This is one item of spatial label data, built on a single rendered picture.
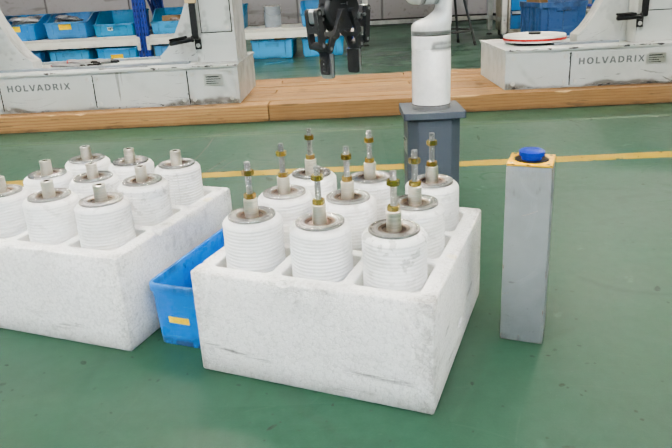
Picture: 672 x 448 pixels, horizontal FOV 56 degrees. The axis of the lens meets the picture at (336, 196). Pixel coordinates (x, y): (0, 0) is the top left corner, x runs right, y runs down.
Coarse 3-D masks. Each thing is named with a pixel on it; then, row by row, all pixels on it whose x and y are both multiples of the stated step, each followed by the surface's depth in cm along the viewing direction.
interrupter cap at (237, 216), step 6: (234, 210) 102; (240, 210) 102; (258, 210) 102; (264, 210) 101; (270, 210) 101; (228, 216) 99; (234, 216) 99; (240, 216) 100; (258, 216) 100; (264, 216) 99; (270, 216) 98; (234, 222) 97; (240, 222) 97; (246, 222) 96; (252, 222) 96; (258, 222) 97
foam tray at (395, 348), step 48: (240, 288) 96; (288, 288) 92; (336, 288) 90; (432, 288) 89; (240, 336) 99; (288, 336) 95; (336, 336) 92; (384, 336) 89; (432, 336) 86; (288, 384) 98; (336, 384) 95; (384, 384) 91; (432, 384) 88
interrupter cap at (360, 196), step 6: (330, 192) 108; (336, 192) 108; (354, 192) 108; (360, 192) 107; (366, 192) 107; (330, 198) 105; (336, 198) 105; (354, 198) 106; (360, 198) 104; (366, 198) 104; (336, 204) 103; (342, 204) 103; (348, 204) 103; (354, 204) 103
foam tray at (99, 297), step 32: (224, 192) 137; (160, 224) 119; (192, 224) 126; (0, 256) 114; (32, 256) 111; (64, 256) 108; (96, 256) 106; (128, 256) 108; (160, 256) 116; (0, 288) 117; (32, 288) 114; (64, 288) 111; (96, 288) 108; (128, 288) 108; (0, 320) 120; (32, 320) 116; (64, 320) 113; (96, 320) 111; (128, 320) 109
